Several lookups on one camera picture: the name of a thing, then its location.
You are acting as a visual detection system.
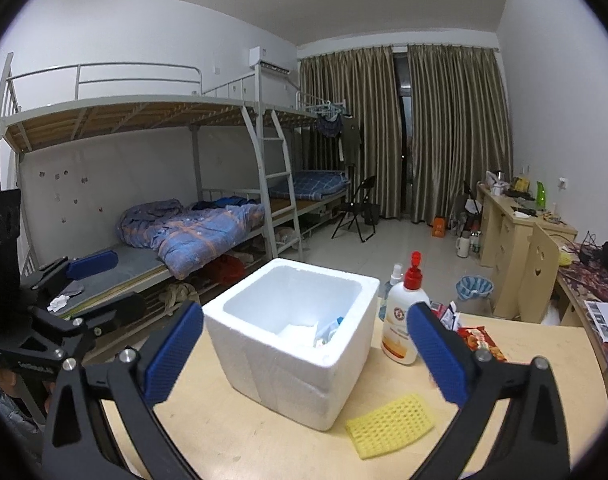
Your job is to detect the green bottle on desk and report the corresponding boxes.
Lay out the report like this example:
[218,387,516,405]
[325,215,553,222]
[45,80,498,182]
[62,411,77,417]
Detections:
[535,181,547,210]

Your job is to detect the light wooden desk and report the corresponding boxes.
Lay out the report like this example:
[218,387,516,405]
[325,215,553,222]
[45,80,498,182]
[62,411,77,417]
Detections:
[476,183,577,320]

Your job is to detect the white lotion pump bottle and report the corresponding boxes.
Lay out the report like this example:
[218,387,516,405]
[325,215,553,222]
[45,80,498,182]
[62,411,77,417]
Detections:
[381,252,430,366]

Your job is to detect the wooden smiley face chair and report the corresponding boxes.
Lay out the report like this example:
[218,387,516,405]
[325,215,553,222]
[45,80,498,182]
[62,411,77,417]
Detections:
[518,226,560,324]

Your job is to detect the blue plaid quilt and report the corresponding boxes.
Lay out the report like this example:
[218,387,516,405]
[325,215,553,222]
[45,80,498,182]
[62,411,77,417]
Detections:
[115,200,265,280]

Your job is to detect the blue waste basket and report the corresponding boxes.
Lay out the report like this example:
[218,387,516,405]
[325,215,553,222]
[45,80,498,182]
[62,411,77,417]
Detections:
[455,275,494,316]

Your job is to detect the brown striped curtains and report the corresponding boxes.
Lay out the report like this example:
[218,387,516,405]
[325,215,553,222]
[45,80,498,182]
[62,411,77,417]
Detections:
[298,44,513,223]

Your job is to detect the metal bunk bed frame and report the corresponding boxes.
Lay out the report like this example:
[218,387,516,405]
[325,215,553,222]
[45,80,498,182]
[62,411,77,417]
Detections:
[0,52,355,321]

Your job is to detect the white wall air conditioner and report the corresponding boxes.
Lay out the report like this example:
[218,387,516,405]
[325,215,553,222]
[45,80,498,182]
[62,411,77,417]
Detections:
[249,47,291,76]

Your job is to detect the black folding chair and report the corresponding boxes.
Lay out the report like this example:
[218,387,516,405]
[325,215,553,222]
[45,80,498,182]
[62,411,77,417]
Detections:
[331,176,380,243]

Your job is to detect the white styrofoam box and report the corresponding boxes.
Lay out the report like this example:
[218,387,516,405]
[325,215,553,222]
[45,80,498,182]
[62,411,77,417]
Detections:
[203,258,380,431]

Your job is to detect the white thermos jug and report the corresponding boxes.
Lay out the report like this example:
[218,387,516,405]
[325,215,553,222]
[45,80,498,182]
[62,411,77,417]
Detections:
[456,231,471,258]

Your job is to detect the red snack packet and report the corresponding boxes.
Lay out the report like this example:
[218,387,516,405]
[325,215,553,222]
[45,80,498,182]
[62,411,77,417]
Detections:
[457,326,507,362]

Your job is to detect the orange box on floor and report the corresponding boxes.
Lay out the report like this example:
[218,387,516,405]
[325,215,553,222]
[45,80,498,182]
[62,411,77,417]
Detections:
[432,217,447,238]

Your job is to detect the yellow foam fruit net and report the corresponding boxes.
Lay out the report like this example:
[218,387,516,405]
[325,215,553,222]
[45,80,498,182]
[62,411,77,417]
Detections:
[345,393,434,460]

